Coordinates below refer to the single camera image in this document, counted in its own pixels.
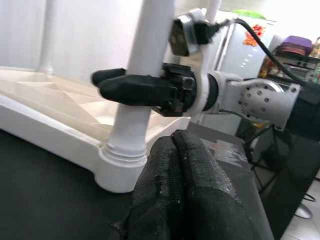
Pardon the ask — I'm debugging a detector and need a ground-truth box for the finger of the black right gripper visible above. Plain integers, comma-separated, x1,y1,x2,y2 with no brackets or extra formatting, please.
91,67,126,86
98,74,165,107

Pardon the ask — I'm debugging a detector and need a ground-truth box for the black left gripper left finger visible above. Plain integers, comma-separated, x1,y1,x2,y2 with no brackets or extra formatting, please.
124,136,186,240

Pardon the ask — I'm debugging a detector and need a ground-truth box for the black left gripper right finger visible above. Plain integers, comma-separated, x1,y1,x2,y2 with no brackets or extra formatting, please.
173,130,276,240

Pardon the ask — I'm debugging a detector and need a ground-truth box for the white fridge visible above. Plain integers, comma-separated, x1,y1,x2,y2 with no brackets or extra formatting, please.
213,9,278,136

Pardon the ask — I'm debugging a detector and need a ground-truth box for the white plastic table top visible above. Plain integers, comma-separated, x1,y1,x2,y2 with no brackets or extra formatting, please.
0,66,193,195

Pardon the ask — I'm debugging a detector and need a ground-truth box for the red fridge decoration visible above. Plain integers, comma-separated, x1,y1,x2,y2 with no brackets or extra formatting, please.
241,23,263,48

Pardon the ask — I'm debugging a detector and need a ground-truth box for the green plastic lid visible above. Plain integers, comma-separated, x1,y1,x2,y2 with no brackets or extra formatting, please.
231,8,268,20

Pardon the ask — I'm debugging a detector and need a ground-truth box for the black tablecloth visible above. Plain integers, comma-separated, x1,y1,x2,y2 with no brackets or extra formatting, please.
0,122,320,240

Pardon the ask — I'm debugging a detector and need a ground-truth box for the silver microwave oven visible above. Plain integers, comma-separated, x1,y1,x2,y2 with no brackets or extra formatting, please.
274,56,320,85

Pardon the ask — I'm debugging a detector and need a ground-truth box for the purple plastic basin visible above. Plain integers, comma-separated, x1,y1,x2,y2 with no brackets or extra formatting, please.
277,34,314,56

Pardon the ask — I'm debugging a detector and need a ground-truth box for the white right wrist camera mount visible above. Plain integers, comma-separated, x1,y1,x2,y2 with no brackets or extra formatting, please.
169,8,221,113

